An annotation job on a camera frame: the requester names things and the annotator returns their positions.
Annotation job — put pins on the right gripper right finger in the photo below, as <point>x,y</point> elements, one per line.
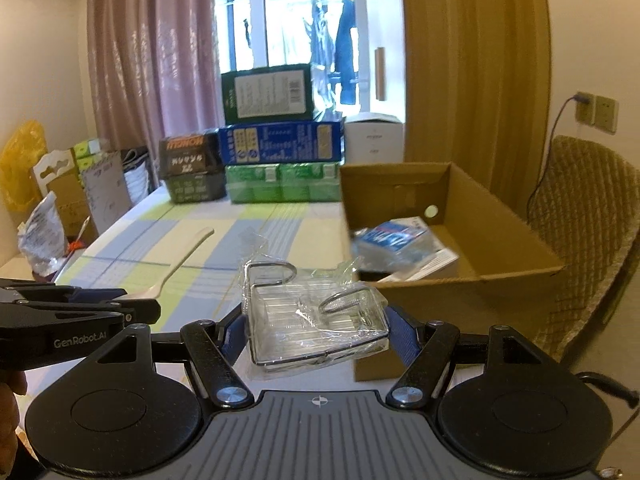
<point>427,351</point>

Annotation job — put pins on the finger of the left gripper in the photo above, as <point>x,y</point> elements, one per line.
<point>24,312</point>
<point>51,292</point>

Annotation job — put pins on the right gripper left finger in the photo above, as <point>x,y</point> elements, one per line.
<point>212,349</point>

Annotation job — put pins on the clear plastic rack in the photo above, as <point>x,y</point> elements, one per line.
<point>298,319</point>

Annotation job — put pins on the person's left hand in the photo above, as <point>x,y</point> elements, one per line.
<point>13,384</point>

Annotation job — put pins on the white printed plastic bag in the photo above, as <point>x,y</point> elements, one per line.
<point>41,238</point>

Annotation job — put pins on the large cardboard box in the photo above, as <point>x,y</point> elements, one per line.
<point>505,274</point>

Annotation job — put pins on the blue packet in box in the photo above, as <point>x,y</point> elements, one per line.
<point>402,250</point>

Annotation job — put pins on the brown hanger cardboard box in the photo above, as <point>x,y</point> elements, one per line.
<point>57,172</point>

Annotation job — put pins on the grey printed cardboard sheet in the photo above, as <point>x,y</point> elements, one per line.
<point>106,191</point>

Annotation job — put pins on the yellow plastic bag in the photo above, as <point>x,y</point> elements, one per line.
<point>19,188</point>

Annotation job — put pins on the dark green Mongniu carton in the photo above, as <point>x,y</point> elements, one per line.
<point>191,168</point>

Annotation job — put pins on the green shrink-wrapped box pack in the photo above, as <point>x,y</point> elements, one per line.
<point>304,182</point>

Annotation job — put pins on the white box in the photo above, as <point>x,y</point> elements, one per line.
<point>374,138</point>

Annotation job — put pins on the blue milk carton box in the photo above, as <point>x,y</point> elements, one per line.
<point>275,142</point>

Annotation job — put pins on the pink curtain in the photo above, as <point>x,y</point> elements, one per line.
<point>153,67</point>

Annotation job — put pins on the dark green top box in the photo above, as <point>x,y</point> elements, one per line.
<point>268,94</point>

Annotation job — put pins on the mustard yellow curtain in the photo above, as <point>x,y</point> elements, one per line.
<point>478,75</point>

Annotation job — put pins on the wall power socket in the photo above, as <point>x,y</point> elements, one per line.
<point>596,111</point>

